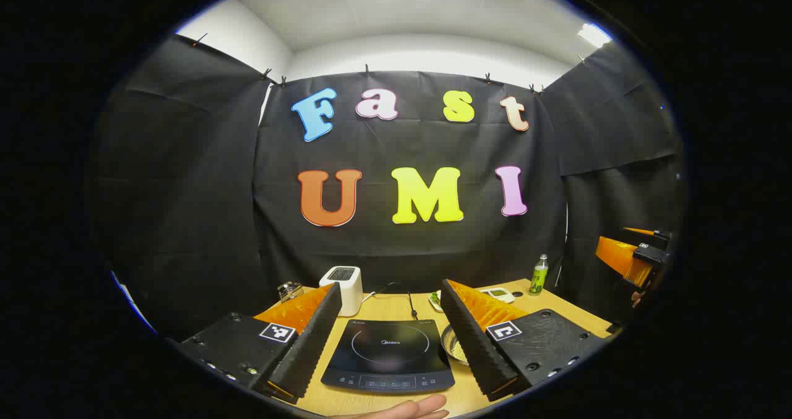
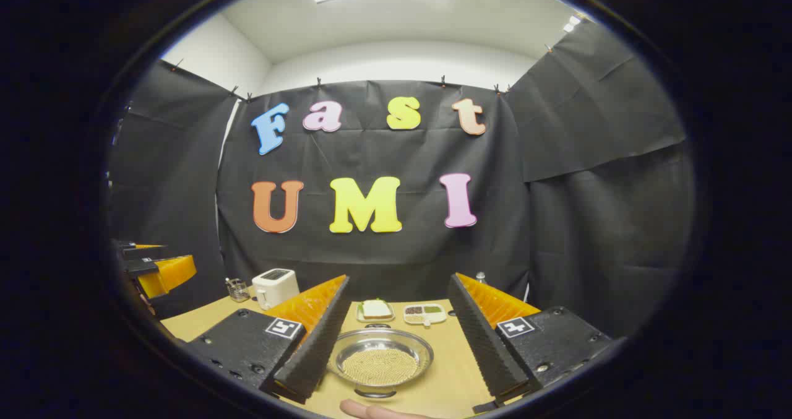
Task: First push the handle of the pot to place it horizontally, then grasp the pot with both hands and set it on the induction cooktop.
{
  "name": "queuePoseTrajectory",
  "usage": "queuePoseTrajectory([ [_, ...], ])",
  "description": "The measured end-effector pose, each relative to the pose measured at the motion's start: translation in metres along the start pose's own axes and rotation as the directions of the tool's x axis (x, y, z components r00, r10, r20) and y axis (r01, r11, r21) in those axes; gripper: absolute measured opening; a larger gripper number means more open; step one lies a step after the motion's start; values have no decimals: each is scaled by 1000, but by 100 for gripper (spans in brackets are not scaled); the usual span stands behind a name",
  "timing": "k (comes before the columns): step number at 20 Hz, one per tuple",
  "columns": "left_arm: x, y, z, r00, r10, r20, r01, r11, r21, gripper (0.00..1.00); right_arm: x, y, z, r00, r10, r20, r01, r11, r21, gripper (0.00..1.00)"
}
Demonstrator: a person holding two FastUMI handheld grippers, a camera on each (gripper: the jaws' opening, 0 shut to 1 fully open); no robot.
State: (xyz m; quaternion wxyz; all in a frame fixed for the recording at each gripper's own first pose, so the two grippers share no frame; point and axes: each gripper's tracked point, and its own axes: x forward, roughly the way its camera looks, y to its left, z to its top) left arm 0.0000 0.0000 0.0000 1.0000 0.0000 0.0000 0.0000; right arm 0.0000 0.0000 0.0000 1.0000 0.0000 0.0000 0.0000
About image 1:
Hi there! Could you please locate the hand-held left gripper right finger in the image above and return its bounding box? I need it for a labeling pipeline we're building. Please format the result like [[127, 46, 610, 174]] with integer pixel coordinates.
[[441, 279, 608, 402]]

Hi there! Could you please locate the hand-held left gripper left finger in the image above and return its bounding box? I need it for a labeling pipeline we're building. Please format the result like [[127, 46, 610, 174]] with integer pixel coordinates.
[[178, 282, 343, 404]]

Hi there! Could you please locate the stainless steel pot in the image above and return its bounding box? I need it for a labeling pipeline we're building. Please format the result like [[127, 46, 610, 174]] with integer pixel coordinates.
[[441, 324, 471, 366]]

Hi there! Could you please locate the black induction cooktop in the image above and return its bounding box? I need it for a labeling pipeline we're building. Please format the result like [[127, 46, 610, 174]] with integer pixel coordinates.
[[321, 318, 455, 395]]

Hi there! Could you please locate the white toaster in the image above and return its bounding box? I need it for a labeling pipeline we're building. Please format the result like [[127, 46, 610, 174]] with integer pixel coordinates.
[[319, 266, 363, 317]]

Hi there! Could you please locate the green drink bottle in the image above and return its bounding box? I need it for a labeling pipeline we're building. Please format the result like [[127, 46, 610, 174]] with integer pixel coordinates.
[[529, 254, 549, 296]]

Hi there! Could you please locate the black backdrop cloth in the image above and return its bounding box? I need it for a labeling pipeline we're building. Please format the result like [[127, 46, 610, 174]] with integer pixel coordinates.
[[90, 32, 687, 342]]

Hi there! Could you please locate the small ceiling light panel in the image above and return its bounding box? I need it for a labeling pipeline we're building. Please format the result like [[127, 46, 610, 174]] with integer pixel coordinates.
[[579, 23, 613, 49]]

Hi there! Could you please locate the black power cable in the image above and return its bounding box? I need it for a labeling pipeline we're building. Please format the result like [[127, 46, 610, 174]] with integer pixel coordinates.
[[377, 281, 419, 321]]

